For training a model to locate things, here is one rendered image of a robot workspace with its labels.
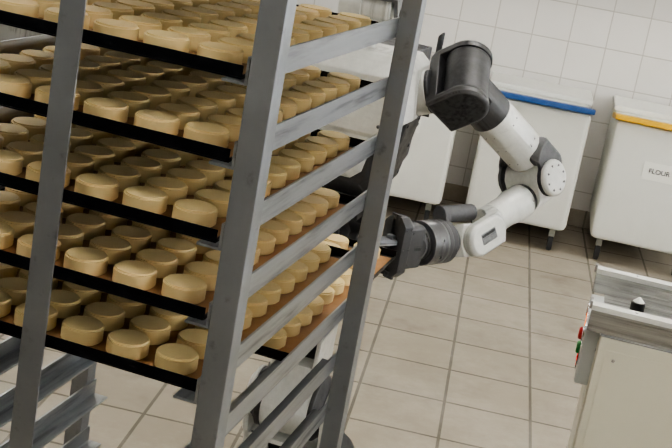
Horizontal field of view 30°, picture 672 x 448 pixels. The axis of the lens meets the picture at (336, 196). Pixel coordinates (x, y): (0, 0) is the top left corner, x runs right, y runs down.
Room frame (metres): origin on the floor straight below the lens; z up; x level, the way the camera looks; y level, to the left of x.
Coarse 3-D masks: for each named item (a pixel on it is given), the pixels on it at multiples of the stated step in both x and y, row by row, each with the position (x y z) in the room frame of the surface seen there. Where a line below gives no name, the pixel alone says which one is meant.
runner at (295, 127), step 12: (372, 84) 1.77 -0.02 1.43; (384, 84) 1.84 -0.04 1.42; (348, 96) 1.65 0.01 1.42; (360, 96) 1.71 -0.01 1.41; (372, 96) 1.78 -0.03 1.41; (384, 96) 1.85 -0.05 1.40; (312, 108) 1.51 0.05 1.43; (324, 108) 1.55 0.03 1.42; (336, 108) 1.60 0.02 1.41; (348, 108) 1.66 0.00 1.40; (288, 120) 1.41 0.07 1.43; (300, 120) 1.46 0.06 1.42; (312, 120) 1.51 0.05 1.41; (324, 120) 1.56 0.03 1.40; (276, 132) 1.38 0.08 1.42; (288, 132) 1.42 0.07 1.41; (300, 132) 1.47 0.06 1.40; (276, 144) 1.39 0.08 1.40; (228, 168) 1.26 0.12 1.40
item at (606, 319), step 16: (592, 304) 2.57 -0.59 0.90; (608, 304) 2.60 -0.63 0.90; (592, 320) 2.57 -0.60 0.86; (608, 320) 2.57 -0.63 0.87; (624, 320) 2.56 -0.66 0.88; (640, 320) 2.55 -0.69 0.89; (656, 320) 2.55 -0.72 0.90; (624, 336) 2.56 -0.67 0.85; (640, 336) 2.55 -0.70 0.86; (656, 336) 2.55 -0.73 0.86
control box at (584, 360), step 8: (592, 296) 2.83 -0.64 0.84; (600, 296) 2.84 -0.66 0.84; (584, 336) 2.62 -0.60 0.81; (592, 336) 2.61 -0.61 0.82; (584, 344) 2.61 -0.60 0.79; (592, 344) 2.61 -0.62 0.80; (584, 352) 2.61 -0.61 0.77; (592, 352) 2.61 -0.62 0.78; (576, 360) 2.70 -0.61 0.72; (584, 360) 2.61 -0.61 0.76; (592, 360) 2.61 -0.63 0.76; (576, 368) 2.63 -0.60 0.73; (584, 368) 2.61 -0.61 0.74; (576, 376) 2.61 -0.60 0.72; (584, 376) 2.61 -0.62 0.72; (584, 384) 2.61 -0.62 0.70
